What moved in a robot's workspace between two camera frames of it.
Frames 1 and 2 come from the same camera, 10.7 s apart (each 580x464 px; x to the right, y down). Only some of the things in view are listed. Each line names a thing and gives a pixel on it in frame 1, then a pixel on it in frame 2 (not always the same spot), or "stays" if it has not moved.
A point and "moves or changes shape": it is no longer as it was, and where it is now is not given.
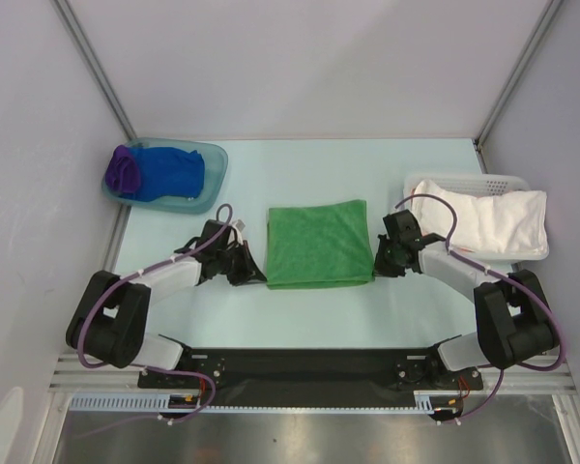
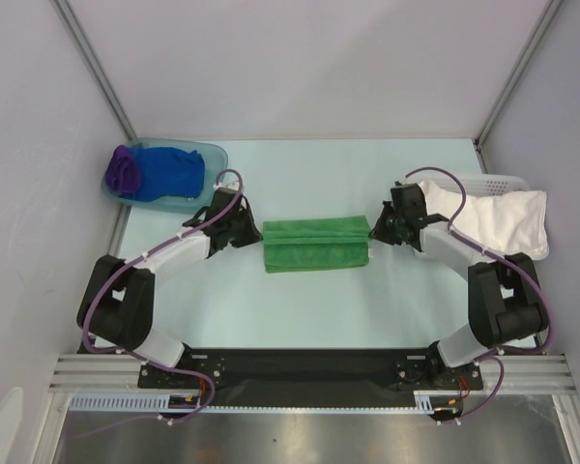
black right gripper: (389, 255) → (389, 227)
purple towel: (122, 171) stays
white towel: (509, 221) stays
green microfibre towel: (319, 246) moves or changes shape
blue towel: (166, 171) stays
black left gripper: (255, 275) → (252, 235)
